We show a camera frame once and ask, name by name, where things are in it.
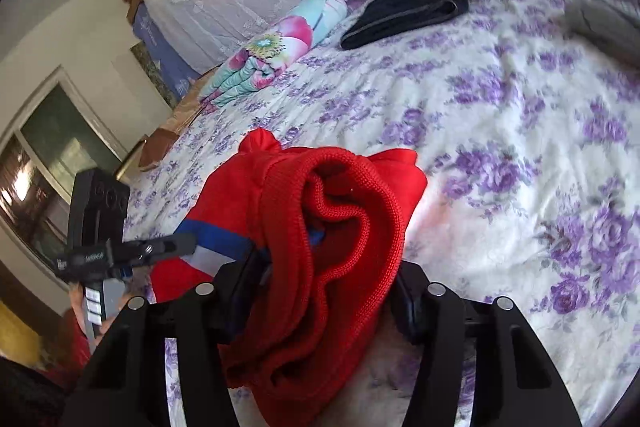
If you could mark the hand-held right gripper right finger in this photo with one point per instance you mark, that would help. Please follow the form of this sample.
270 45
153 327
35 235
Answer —
405 307

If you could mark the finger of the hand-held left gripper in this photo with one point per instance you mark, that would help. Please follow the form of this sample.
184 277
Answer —
165 246

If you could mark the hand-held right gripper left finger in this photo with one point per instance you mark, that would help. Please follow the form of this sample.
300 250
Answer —
252 287

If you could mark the red sweater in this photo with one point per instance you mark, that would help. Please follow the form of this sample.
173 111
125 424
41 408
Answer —
340 267

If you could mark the person's left forearm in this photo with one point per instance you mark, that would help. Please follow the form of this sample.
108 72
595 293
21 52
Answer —
67 354

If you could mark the person's left hand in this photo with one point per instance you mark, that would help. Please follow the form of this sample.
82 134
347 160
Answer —
77 307

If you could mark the window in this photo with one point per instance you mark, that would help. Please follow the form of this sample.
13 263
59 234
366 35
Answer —
60 132

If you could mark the brown wooden furniture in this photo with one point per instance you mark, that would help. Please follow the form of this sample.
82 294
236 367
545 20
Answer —
157 147

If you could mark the blue printed panel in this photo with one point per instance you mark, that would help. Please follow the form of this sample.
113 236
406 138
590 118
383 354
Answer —
165 62

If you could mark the purple floral bedsheet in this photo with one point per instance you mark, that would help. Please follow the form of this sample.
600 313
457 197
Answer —
500 132

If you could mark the folded colourful floral quilt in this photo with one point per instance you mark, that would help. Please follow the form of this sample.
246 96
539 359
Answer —
270 52

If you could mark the grey fleece blanket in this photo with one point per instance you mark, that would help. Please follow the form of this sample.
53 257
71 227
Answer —
605 27

